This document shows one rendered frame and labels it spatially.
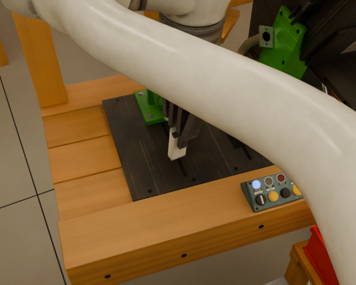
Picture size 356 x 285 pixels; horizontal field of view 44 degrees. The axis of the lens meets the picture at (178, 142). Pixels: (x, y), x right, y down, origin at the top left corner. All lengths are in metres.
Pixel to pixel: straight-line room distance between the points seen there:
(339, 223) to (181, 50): 0.18
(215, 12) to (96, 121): 0.90
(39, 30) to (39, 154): 1.35
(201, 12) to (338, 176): 0.35
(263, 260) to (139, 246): 1.11
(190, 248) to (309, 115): 0.91
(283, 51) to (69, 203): 0.69
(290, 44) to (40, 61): 0.72
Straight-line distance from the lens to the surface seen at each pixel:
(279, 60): 1.19
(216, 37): 0.61
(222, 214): 1.16
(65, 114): 1.47
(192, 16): 0.57
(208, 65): 0.33
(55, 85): 1.46
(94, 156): 1.32
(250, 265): 2.12
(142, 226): 1.13
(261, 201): 1.15
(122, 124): 1.37
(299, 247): 1.26
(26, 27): 1.34
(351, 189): 0.26
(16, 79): 3.15
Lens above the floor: 1.86
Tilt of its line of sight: 47 degrees down
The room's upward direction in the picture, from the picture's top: straight up
